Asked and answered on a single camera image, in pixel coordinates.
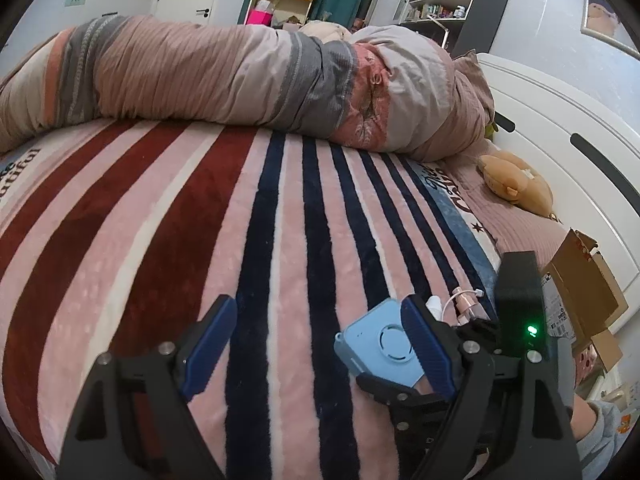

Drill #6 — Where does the yellow shelf cabinet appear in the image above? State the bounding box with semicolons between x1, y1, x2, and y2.
243;0;314;27

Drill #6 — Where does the rolled striped duvet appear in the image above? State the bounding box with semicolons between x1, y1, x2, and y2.
1;15;495;162

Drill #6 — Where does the person's right hand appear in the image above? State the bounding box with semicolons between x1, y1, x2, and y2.
570;394;598;441

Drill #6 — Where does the open cardboard box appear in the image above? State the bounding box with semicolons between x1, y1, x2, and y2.
542;230;628;370

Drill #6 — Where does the tan plush toy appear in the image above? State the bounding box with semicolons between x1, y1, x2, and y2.
477;151;554;218

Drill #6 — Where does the light blue square device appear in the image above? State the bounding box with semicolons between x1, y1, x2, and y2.
334;298;424;388

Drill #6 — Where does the striped pink blanket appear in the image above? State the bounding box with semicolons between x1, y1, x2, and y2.
1;120;499;479

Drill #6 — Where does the beige pillow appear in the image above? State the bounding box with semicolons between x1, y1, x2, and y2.
439;140;568;270

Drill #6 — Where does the white bed headboard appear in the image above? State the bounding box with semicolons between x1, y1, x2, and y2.
478;53;639;332

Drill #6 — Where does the dark bookshelf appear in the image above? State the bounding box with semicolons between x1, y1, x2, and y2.
394;0;508;58

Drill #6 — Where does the green plush toy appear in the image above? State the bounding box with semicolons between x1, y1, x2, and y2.
484;120;499;141

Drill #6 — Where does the white adapter with cable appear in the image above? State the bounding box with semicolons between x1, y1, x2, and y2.
426;287;489;326

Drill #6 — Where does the framed wall picture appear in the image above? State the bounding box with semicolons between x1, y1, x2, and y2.
580;0;639;58

